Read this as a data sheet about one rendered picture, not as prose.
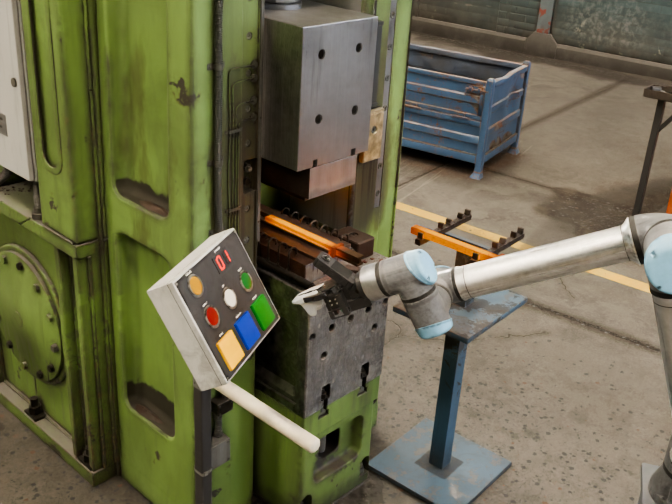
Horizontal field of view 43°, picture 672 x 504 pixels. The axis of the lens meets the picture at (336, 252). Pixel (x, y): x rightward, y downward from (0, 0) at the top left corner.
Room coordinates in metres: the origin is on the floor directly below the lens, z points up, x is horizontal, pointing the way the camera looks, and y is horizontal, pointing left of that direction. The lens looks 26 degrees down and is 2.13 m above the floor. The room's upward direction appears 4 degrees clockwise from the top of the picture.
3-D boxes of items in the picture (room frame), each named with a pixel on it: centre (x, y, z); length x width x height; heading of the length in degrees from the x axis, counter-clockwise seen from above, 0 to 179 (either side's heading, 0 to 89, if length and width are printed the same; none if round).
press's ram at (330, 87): (2.53, 0.15, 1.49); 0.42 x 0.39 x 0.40; 48
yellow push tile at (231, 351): (1.76, 0.24, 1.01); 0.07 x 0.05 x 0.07; 163
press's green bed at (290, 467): (2.55, 0.15, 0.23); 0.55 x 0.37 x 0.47; 48
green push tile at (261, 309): (1.95, 0.18, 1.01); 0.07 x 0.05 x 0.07; 163
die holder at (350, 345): (2.55, 0.15, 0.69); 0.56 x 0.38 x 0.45; 48
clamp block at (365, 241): (2.54, -0.05, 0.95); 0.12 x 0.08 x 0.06; 48
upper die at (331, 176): (2.50, 0.18, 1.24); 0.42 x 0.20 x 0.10; 48
